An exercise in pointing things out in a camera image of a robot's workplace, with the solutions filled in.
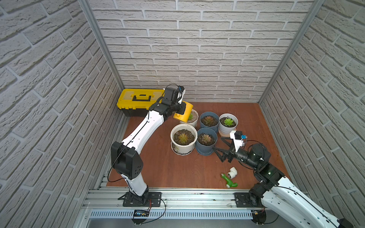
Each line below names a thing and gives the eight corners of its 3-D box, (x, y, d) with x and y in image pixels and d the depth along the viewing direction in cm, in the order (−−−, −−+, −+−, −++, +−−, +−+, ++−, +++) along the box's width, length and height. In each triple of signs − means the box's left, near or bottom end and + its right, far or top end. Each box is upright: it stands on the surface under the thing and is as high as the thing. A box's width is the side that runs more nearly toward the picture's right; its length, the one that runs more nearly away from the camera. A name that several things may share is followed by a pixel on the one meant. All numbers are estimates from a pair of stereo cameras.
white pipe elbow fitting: (230, 179, 82) (231, 178, 80) (225, 172, 85) (226, 170, 83) (238, 174, 84) (239, 173, 82) (232, 167, 87) (233, 166, 85)
